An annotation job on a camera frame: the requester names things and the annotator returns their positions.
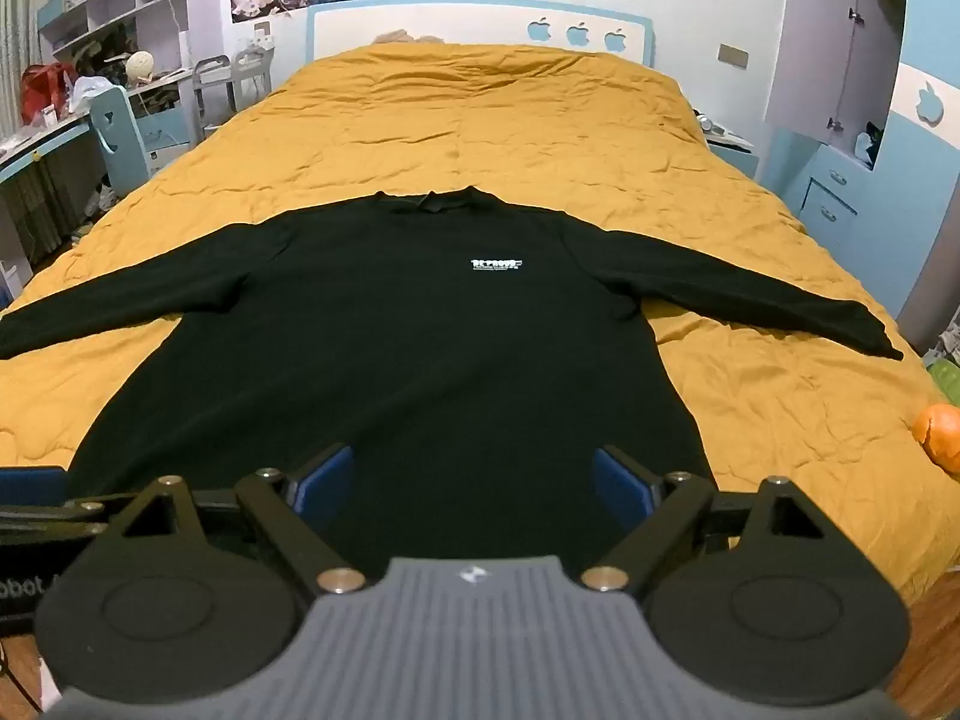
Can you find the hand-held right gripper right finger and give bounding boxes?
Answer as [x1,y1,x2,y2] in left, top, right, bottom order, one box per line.
[581,446,826,593]

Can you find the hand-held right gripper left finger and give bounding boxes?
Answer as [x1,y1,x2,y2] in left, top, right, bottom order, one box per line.
[112,444,368,595]

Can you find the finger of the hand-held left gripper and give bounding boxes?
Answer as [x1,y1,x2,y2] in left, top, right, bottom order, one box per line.
[0,465,147,550]

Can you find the black long-sleeve shirt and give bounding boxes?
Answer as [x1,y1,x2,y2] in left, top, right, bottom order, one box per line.
[0,184,905,578]

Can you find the white shoes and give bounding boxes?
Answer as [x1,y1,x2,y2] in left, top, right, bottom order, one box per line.
[85,178,121,217]

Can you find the white and blue desk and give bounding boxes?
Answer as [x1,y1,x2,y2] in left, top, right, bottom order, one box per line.
[0,64,203,271]

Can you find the green packet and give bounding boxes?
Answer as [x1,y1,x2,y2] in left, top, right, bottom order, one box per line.
[926,360,960,406]

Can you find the blue nightstand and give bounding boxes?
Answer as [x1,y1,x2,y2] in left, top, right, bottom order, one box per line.
[697,109,760,181]

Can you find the light blue chair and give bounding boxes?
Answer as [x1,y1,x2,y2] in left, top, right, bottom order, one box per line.
[88,85,188,192]

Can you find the mustard yellow blanket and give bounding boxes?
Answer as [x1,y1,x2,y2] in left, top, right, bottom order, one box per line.
[0,41,960,616]

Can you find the red bag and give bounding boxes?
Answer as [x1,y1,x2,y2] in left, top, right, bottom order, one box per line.
[20,64,76,125]

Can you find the white plastic bag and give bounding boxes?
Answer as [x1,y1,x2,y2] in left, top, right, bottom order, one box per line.
[71,75,113,117]

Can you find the blue and white wardrobe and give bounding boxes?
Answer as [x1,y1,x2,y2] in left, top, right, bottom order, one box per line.
[765,0,960,338]

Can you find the white and blue headboard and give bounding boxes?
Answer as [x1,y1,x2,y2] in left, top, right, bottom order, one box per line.
[307,0,657,80]

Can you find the white and blue shelf unit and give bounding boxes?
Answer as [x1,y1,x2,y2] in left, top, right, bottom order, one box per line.
[34,0,188,83]

